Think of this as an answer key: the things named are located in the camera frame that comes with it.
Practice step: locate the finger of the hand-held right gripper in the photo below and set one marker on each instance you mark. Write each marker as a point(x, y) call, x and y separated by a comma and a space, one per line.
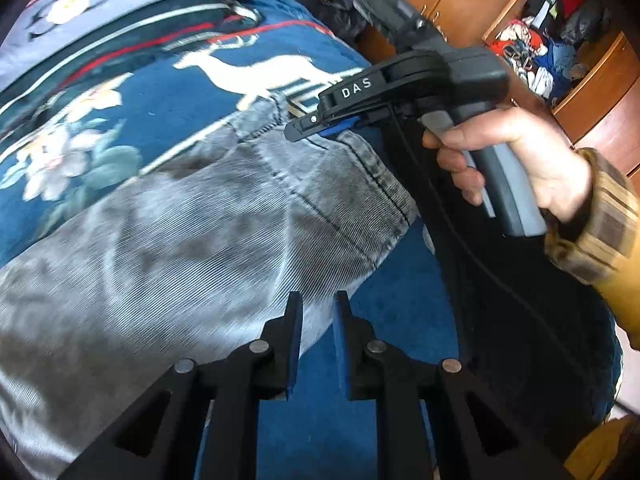
point(310, 127)

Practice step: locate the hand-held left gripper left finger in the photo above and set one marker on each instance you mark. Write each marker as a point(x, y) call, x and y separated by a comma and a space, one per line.
point(295, 345)

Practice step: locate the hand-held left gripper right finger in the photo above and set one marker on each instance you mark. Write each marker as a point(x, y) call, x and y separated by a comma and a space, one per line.
point(342, 345)

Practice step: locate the grey denim pants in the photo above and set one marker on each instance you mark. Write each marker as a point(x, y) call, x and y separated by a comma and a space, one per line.
point(200, 260)

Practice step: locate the person's right forearm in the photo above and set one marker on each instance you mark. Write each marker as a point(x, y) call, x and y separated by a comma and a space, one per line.
point(600, 220)

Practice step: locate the person's right hand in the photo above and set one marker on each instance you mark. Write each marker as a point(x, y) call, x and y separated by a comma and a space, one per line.
point(542, 160)

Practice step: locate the pile of colourful clothes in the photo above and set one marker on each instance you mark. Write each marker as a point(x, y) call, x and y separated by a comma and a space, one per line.
point(540, 40)

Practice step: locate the blue deer printed blanket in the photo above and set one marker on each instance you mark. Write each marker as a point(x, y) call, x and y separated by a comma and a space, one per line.
point(165, 105)

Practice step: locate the black cloth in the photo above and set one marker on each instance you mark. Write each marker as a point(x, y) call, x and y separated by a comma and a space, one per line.
point(525, 320)

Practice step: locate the person's yellow garment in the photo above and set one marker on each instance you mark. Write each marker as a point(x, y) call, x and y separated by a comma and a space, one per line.
point(607, 450)

